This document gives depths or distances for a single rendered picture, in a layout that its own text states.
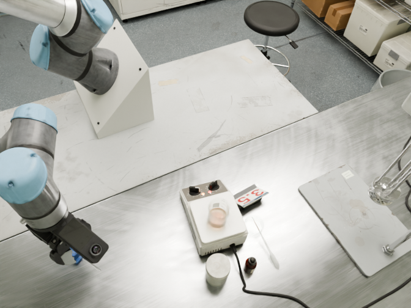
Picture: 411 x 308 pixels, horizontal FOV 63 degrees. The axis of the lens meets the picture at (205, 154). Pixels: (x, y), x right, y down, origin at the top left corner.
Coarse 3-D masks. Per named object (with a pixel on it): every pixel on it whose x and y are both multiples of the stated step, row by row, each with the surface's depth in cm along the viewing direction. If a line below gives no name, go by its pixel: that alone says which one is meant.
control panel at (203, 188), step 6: (198, 186) 96; (204, 186) 96; (222, 186) 94; (186, 192) 94; (204, 192) 93; (210, 192) 92; (216, 192) 92; (186, 198) 91; (192, 198) 91; (198, 198) 90
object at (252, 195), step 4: (252, 192) 98; (256, 192) 97; (260, 192) 96; (264, 192) 96; (244, 196) 97; (248, 196) 97; (252, 196) 96; (256, 196) 95; (236, 200) 97; (240, 200) 96; (244, 200) 95; (248, 200) 94; (244, 204) 93
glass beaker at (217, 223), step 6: (216, 198) 80; (222, 198) 80; (210, 204) 80; (216, 204) 82; (222, 204) 82; (228, 204) 80; (228, 210) 80; (210, 216) 79; (228, 216) 77; (210, 222) 81; (216, 222) 80; (222, 222) 80; (216, 228) 82
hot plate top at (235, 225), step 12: (228, 192) 89; (192, 204) 87; (204, 204) 87; (204, 216) 85; (240, 216) 85; (204, 228) 83; (228, 228) 83; (240, 228) 83; (204, 240) 81; (216, 240) 81
